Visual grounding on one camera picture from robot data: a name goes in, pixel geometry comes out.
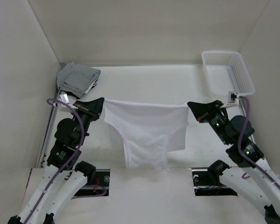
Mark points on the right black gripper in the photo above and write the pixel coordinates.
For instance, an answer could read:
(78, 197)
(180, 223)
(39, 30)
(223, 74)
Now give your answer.
(201, 109)

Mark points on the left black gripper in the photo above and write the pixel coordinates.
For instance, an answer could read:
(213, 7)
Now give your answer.
(94, 108)

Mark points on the white tank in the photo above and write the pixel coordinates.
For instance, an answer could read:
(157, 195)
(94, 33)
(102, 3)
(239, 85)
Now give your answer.
(148, 131)
(93, 85)

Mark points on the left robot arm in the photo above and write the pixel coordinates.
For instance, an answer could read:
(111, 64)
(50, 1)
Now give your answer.
(63, 176)

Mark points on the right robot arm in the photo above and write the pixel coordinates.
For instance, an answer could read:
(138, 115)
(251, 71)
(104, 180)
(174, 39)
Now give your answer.
(264, 193)

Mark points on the folded black tank top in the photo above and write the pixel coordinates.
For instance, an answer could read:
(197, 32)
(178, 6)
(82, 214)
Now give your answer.
(73, 95)

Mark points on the folded white tank top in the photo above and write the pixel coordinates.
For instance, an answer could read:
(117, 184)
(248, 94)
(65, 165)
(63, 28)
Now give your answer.
(93, 85)

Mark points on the folded grey tank top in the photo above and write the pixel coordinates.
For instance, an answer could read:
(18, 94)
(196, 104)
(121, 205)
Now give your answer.
(76, 78)

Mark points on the white plastic basket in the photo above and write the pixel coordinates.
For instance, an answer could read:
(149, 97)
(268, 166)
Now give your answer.
(226, 71)

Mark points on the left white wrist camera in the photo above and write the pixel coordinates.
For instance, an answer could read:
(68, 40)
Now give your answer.
(65, 101)

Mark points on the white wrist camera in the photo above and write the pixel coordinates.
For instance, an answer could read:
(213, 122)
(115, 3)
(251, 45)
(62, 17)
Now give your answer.
(65, 101)
(232, 100)

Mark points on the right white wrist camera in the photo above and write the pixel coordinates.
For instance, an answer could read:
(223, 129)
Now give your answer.
(232, 100)

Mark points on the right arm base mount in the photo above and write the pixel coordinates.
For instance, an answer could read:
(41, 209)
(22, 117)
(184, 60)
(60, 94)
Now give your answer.
(205, 186)

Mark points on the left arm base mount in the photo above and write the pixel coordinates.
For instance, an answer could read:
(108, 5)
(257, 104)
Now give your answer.
(97, 186)

